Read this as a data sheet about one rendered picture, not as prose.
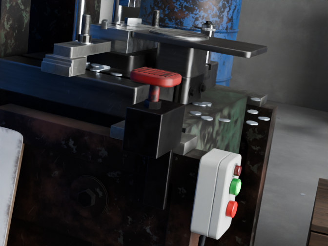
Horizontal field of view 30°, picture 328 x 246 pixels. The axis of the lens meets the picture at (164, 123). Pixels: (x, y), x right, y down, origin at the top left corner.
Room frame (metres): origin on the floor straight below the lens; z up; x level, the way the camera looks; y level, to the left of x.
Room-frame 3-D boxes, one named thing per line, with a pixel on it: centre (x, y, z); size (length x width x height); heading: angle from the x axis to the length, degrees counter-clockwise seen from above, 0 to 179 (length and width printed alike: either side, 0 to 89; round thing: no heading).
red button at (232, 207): (0.95, -0.13, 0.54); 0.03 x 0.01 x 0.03; 158
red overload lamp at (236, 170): (0.95, -0.13, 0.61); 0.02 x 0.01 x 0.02; 158
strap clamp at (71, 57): (1.15, 0.17, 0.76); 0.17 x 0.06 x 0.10; 158
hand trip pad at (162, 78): (0.92, 0.02, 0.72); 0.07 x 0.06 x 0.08; 68
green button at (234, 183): (0.95, -0.13, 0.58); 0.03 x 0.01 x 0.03; 158
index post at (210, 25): (1.42, -0.07, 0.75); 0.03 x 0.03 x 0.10; 68
